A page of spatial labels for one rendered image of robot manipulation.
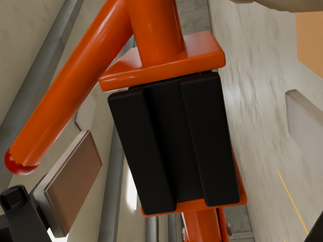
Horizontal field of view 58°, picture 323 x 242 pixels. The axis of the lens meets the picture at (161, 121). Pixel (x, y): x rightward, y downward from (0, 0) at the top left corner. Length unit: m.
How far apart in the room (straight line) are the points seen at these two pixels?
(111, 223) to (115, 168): 1.50
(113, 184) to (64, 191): 7.44
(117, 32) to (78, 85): 0.04
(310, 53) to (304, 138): 0.20
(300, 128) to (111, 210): 7.10
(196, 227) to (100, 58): 0.12
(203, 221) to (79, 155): 0.09
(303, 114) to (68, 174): 0.13
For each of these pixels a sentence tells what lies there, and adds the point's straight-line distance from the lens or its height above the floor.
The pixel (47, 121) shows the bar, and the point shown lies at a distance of 0.19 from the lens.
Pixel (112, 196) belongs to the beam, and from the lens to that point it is 7.43.
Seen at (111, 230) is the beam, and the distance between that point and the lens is 7.01.
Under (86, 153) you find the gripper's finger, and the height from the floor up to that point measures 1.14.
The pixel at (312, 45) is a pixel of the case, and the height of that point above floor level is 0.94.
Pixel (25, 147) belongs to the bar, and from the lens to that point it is 0.21.
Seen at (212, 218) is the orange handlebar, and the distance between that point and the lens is 0.19.
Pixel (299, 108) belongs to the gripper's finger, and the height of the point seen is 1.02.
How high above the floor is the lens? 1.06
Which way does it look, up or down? 10 degrees up
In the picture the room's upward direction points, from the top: 101 degrees counter-clockwise
